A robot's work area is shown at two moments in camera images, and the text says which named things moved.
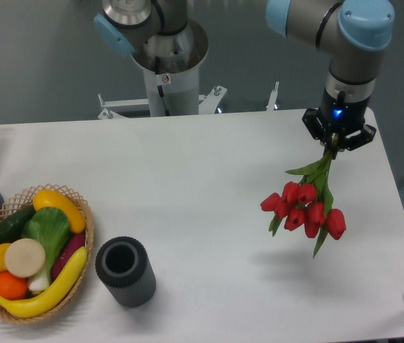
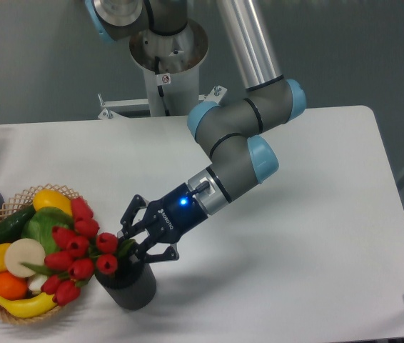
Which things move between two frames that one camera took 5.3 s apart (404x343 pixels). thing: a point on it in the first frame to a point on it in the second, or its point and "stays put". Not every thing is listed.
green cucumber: (8, 230) stays put
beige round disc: (25, 258) stays put
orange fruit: (3, 284) stays put
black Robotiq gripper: (339, 114) to (168, 220)
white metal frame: (206, 102) stays put
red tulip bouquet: (308, 205) to (76, 253)
